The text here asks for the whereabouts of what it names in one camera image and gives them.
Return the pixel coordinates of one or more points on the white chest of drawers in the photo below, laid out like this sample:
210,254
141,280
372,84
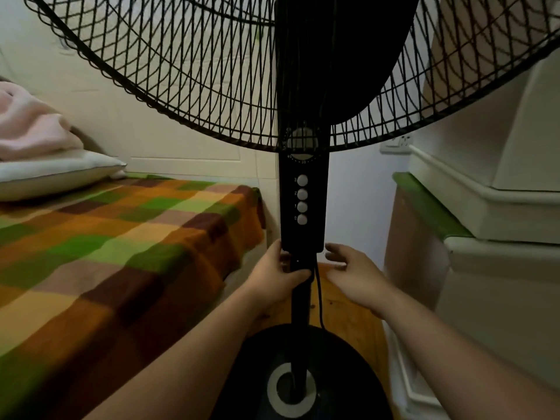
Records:
503,214

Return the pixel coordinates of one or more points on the white pillow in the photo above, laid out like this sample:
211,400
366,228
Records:
61,168

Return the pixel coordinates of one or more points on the pink blanket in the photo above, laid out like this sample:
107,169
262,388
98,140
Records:
30,126

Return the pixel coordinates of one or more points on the green panel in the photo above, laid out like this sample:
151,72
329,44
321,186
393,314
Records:
433,209

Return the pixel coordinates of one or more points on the person's right forearm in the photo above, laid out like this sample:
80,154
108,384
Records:
459,367

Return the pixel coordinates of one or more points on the person's right hand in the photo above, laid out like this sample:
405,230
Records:
363,282

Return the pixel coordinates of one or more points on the bed with plaid blanket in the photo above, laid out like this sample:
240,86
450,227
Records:
175,157

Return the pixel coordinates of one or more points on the person's left hand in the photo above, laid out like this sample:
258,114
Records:
273,282

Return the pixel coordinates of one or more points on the white wall socket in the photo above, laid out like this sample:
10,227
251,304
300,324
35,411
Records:
396,144

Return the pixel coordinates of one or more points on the black fan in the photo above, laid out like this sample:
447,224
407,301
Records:
313,231

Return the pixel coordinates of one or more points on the person's left forearm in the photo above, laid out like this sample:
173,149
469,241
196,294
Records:
183,367

